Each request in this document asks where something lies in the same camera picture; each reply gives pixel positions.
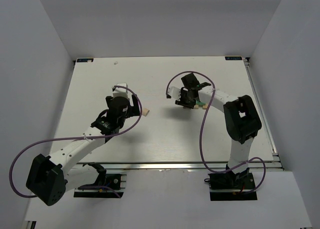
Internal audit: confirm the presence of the beige arch block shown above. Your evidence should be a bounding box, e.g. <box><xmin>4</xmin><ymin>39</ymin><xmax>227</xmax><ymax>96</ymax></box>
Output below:
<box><xmin>142</xmin><ymin>108</ymin><xmax>150</xmax><ymax>117</ymax></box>

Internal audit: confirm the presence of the blue corner label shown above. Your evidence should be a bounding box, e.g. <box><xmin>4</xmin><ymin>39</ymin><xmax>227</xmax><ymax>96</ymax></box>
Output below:
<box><xmin>76</xmin><ymin>58</ymin><xmax>94</xmax><ymax>63</ymax></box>
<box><xmin>224</xmin><ymin>56</ymin><xmax>243</xmax><ymax>61</ymax></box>

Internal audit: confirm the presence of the purple cable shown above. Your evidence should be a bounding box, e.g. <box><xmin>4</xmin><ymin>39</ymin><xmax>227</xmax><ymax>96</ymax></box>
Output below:
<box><xmin>165</xmin><ymin>70</ymin><xmax>266</xmax><ymax>195</ymax></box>
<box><xmin>9</xmin><ymin>85</ymin><xmax>145</xmax><ymax>199</ymax></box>

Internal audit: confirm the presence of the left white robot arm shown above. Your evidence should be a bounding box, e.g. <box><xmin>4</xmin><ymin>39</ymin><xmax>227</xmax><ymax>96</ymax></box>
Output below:
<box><xmin>26</xmin><ymin>94</ymin><xmax>142</xmax><ymax>206</ymax></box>

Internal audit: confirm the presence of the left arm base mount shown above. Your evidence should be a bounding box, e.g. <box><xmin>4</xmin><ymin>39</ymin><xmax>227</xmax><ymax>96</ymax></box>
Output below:
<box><xmin>73</xmin><ymin>162</ymin><xmax>127</xmax><ymax>199</ymax></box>

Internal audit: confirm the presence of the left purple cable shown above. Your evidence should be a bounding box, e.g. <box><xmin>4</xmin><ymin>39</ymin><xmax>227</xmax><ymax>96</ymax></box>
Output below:
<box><xmin>9</xmin><ymin>85</ymin><xmax>145</xmax><ymax>199</ymax></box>

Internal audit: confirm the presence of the green rectangular block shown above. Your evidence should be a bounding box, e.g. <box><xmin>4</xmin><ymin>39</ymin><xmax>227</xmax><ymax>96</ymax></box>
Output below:
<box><xmin>196</xmin><ymin>101</ymin><xmax>206</xmax><ymax>107</ymax></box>

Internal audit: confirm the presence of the left blue corner label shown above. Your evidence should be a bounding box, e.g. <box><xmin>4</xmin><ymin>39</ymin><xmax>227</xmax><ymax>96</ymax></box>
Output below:
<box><xmin>76</xmin><ymin>58</ymin><xmax>94</xmax><ymax>63</ymax></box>

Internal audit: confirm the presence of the right blue corner label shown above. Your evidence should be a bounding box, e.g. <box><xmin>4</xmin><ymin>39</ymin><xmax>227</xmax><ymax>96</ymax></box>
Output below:
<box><xmin>224</xmin><ymin>56</ymin><xmax>243</xmax><ymax>61</ymax></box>

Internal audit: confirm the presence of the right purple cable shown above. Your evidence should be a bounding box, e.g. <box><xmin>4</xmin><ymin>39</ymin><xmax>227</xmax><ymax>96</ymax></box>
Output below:
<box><xmin>165</xmin><ymin>70</ymin><xmax>266</xmax><ymax>195</ymax></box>

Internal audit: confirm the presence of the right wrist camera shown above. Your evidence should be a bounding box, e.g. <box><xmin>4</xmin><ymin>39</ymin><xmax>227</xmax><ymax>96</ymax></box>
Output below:
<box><xmin>166</xmin><ymin>86</ymin><xmax>181</xmax><ymax>101</ymax></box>

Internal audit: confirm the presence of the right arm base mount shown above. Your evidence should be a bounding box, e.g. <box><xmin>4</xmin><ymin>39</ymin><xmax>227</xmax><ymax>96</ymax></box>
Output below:
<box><xmin>204</xmin><ymin>172</ymin><xmax>258</xmax><ymax>202</ymax></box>

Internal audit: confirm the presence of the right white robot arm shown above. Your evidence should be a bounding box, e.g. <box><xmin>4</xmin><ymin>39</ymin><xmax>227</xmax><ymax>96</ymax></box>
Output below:
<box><xmin>165</xmin><ymin>71</ymin><xmax>262</xmax><ymax>178</ymax></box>

